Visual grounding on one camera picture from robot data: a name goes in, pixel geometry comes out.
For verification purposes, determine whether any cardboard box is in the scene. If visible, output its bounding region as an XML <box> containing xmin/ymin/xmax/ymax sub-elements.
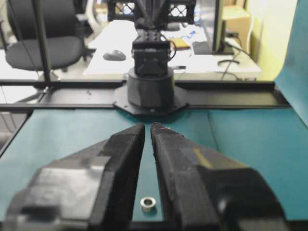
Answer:
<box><xmin>223</xmin><ymin>5</ymin><xmax>251</xmax><ymax>41</ymax></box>

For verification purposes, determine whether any white desk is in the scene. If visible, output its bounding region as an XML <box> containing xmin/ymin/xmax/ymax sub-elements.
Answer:
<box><xmin>84</xmin><ymin>20</ymin><xmax>262</xmax><ymax>80</ymax></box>

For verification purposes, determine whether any black aluminium frame rail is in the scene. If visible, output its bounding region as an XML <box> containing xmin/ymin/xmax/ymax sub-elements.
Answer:
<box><xmin>0</xmin><ymin>79</ymin><xmax>290</xmax><ymax>116</ymax></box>

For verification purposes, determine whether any black computer mouse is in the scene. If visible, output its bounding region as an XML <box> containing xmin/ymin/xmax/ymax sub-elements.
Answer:
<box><xmin>103</xmin><ymin>50</ymin><xmax>126</xmax><ymax>61</ymax></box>

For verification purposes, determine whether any black office chair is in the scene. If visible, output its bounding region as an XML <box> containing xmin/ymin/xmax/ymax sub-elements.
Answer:
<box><xmin>5</xmin><ymin>0</ymin><xmax>94</xmax><ymax>71</ymax></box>

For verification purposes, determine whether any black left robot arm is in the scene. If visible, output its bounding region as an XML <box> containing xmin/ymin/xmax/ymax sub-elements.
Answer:
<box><xmin>107</xmin><ymin>0</ymin><xmax>195</xmax><ymax>116</ymax></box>

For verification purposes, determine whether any black monitor stand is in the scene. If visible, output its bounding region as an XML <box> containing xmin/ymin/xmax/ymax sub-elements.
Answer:
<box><xmin>212</xmin><ymin>0</ymin><xmax>234</xmax><ymax>55</ymax></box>

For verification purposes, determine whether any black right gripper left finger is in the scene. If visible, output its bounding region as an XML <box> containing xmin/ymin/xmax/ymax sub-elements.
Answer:
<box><xmin>4</xmin><ymin>123</ymin><xmax>145</xmax><ymax>231</ymax></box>

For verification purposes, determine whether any silver metal washer ring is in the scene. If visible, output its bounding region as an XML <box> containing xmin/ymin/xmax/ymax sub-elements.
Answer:
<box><xmin>140</xmin><ymin>197</ymin><xmax>156</xmax><ymax>213</ymax></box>

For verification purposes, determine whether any teal backdrop sheet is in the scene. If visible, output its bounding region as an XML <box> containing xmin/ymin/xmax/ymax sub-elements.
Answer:
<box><xmin>275</xmin><ymin>0</ymin><xmax>308</xmax><ymax>133</ymax></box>

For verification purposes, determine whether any black vertical frame post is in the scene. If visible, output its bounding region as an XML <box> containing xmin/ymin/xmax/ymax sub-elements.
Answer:
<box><xmin>31</xmin><ymin>0</ymin><xmax>58</xmax><ymax>83</ymax></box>

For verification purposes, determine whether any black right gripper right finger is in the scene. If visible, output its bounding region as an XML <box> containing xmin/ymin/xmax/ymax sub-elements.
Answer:
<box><xmin>151</xmin><ymin>123</ymin><xmax>290</xmax><ymax>231</ymax></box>

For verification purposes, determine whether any yellow notepad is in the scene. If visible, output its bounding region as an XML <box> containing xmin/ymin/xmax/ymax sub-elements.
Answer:
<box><xmin>169</xmin><ymin>38</ymin><xmax>190</xmax><ymax>50</ymax></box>

